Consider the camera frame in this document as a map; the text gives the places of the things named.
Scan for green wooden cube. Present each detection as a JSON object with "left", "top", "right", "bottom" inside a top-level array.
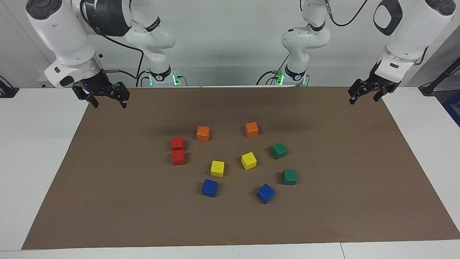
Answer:
[
  {"left": 271, "top": 142, "right": 288, "bottom": 160},
  {"left": 282, "top": 169, "right": 298, "bottom": 186}
]

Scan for black stand with pole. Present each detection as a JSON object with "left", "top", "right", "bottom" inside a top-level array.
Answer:
[{"left": 419, "top": 58, "right": 460, "bottom": 96}]

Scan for blue box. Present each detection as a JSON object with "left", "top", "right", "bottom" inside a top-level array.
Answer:
[{"left": 442, "top": 90, "right": 460, "bottom": 127}]

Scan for yellow wooden cube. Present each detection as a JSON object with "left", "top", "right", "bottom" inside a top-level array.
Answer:
[
  {"left": 240, "top": 152, "right": 258, "bottom": 170},
  {"left": 210, "top": 160, "right": 225, "bottom": 178}
]

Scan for brown table mat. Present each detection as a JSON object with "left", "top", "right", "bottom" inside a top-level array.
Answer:
[{"left": 22, "top": 86, "right": 460, "bottom": 250}]

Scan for blue wooden cube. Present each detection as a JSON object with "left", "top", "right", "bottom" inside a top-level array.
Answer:
[
  {"left": 256, "top": 183, "right": 276, "bottom": 204},
  {"left": 201, "top": 179, "right": 218, "bottom": 198}
]

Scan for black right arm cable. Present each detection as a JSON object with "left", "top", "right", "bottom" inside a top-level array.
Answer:
[{"left": 80, "top": 0, "right": 145, "bottom": 87}]

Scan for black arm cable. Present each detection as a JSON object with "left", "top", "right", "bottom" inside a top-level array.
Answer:
[
  {"left": 323, "top": 0, "right": 371, "bottom": 27},
  {"left": 80, "top": 0, "right": 145, "bottom": 87}
]

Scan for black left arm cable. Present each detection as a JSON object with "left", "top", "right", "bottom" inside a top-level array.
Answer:
[{"left": 323, "top": 0, "right": 371, "bottom": 27}]

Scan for black clamp mount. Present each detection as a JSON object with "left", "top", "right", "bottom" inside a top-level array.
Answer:
[{"left": 0, "top": 76, "right": 19, "bottom": 98}]

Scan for black base cable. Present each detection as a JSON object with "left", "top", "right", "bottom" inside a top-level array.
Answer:
[{"left": 256, "top": 54, "right": 290, "bottom": 86}]

